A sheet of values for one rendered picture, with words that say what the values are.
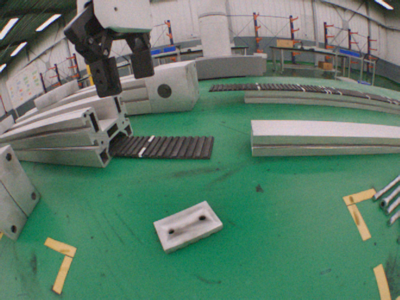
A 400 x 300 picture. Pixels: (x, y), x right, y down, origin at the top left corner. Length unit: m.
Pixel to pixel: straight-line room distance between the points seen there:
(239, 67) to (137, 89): 0.41
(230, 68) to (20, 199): 0.69
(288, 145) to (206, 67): 0.51
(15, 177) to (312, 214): 0.35
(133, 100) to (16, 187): 0.31
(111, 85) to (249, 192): 0.17
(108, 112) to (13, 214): 0.22
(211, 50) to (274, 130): 0.58
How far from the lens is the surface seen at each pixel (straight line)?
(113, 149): 0.29
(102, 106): 0.31
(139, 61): 0.27
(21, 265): 0.26
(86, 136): 0.25
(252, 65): 0.70
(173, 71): 0.36
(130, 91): 0.41
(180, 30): 7.97
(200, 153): 0.23
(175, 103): 0.38
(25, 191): 0.30
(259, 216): 0.16
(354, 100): 0.49
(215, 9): 0.78
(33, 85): 5.99
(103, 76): 0.19
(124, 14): 0.20
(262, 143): 0.21
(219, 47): 0.75
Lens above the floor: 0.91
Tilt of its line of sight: 33 degrees down
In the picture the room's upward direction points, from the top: 9 degrees counter-clockwise
